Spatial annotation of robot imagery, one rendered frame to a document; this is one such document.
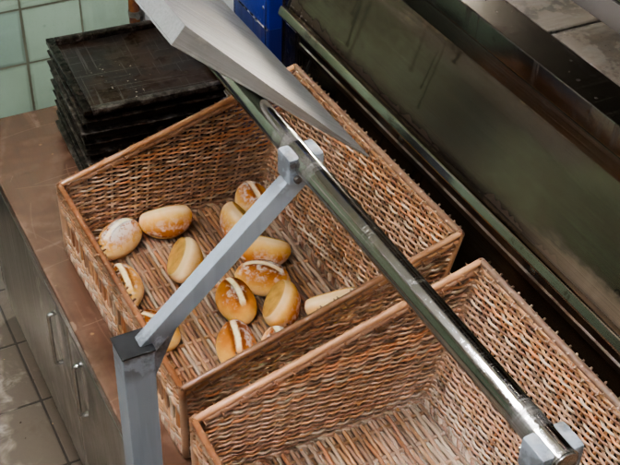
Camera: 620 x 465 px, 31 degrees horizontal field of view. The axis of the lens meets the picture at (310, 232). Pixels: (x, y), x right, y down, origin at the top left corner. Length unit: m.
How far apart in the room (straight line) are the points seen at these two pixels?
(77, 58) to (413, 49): 0.76
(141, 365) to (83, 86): 0.91
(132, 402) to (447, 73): 0.68
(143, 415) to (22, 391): 1.24
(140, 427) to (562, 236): 0.60
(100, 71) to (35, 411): 0.82
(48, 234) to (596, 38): 1.08
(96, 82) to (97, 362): 0.58
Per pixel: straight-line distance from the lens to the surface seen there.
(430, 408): 1.80
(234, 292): 1.90
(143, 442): 1.48
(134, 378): 1.39
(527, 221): 1.57
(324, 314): 1.65
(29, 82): 3.04
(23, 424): 2.60
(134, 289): 1.93
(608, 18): 1.14
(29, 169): 2.32
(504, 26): 1.57
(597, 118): 1.43
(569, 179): 1.52
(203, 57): 1.32
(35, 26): 2.97
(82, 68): 2.23
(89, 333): 1.94
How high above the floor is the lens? 1.92
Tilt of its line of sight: 39 degrees down
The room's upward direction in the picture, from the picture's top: 2 degrees clockwise
